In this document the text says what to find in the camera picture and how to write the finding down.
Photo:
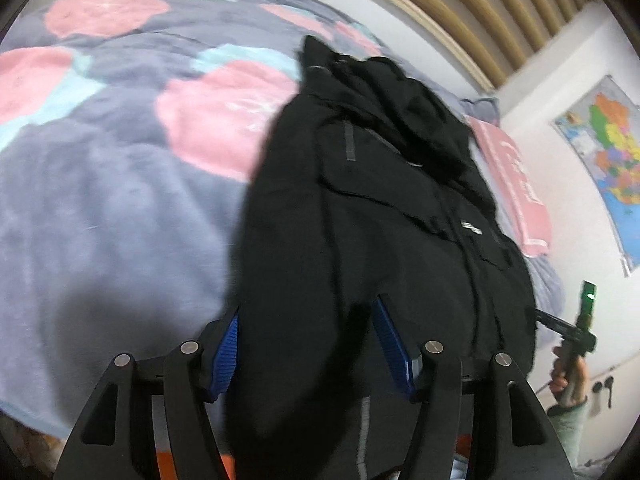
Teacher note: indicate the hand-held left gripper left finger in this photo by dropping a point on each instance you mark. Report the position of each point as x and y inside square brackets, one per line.
[224, 360]

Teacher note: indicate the pink pillow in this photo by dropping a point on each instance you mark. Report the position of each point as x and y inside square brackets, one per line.
[515, 185]

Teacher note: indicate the person's right hand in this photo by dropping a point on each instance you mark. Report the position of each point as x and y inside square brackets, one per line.
[557, 375]

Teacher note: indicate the wooden slatted headboard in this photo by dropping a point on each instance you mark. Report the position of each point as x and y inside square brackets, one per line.
[475, 15]

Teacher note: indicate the black hooded jacket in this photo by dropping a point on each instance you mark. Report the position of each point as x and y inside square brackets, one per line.
[380, 210]

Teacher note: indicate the grey pillow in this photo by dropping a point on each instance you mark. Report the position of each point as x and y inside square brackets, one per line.
[482, 110]

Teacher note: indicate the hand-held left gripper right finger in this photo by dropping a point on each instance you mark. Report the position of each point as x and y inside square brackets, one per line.
[395, 350]

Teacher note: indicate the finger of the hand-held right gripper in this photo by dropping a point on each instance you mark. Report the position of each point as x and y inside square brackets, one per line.
[544, 319]

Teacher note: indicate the grey floral blanket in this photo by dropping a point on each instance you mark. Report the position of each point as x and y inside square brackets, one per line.
[125, 200]

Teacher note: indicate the colourful wall map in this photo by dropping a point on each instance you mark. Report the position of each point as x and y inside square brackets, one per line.
[610, 160]

